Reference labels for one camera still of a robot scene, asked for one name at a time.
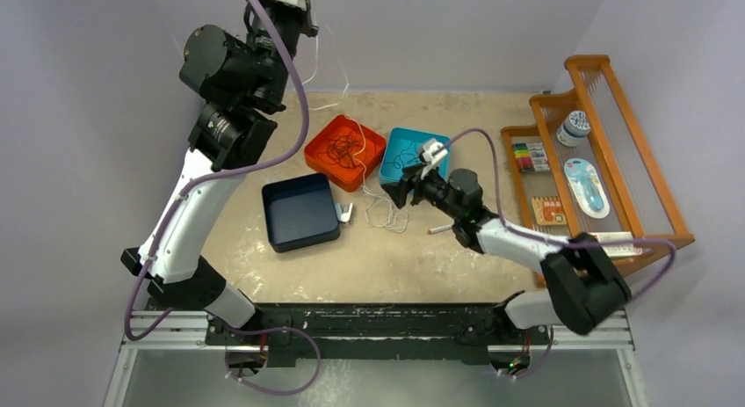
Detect dark blue plastic tray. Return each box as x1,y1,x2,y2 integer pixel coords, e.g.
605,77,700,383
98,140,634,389
262,173,341,253

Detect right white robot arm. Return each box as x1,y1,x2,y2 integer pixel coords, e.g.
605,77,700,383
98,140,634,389
382,164,633,343

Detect wooden shelf rack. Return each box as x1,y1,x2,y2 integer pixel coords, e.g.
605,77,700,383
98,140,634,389
501,55,696,289

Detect coloured marker set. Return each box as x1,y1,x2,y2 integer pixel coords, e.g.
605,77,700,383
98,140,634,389
511,142,550,173

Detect blue white jar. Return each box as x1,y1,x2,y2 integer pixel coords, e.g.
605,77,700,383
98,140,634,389
556,110,591,148

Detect teal plastic tray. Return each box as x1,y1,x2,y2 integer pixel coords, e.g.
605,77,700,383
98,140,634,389
379,127,450,185

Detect blue blister pack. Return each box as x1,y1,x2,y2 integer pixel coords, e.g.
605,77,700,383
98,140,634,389
563,157,610,219

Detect orange plastic tray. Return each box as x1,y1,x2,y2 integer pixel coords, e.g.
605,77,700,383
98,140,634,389
303,114,387,193

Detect black cable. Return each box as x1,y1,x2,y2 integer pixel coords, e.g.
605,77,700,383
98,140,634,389
387,143,423,172

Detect aluminium frame rails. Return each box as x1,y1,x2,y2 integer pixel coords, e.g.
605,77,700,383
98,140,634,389
104,311,650,406

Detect tangled cable pile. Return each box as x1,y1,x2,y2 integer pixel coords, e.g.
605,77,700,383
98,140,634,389
361,183,410,235

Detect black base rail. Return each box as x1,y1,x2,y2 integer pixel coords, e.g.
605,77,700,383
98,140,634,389
206,302,549,367

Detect white orange marker pen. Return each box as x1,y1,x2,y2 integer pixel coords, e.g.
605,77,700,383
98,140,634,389
427,225,452,235

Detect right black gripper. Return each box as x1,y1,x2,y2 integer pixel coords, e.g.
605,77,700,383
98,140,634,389
382,162,462,220

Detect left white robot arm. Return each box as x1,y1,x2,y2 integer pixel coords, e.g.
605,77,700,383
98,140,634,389
121,0,318,345

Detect small white stapler remover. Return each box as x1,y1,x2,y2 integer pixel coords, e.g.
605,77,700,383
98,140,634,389
334,202,354,225

